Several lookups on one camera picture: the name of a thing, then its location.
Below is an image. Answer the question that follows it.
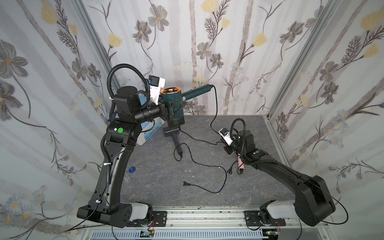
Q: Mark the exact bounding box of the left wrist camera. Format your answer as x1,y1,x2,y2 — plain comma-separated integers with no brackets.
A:
148,75,166,105

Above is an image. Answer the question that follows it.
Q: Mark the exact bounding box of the pink hair dryer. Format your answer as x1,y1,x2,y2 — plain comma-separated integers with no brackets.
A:
237,155,244,175

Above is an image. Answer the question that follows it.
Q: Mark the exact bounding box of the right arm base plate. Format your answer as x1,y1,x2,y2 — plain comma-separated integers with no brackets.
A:
244,211,287,227

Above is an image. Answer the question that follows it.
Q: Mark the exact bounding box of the small blue object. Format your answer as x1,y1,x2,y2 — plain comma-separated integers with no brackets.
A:
128,167,136,174

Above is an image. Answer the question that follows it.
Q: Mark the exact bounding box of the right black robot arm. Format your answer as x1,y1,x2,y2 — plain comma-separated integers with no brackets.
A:
219,127,336,227

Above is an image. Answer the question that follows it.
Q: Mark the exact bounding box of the aluminium mounting rail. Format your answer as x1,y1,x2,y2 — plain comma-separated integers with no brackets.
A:
76,207,335,240

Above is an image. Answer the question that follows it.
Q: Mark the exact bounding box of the blue lidded storage box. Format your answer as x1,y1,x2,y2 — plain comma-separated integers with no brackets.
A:
113,113,166,146

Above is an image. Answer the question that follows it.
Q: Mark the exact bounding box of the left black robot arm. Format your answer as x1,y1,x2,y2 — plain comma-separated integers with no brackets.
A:
77,64,184,228

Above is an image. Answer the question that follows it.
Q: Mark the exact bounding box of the black hair dryer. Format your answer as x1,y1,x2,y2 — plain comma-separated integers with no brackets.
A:
162,125,228,194

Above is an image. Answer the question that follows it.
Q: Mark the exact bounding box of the dark green hair dryer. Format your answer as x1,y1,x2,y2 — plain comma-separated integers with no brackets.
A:
160,84,217,146

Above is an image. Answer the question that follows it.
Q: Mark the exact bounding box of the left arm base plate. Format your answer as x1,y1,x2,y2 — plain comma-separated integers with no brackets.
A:
127,211,168,228

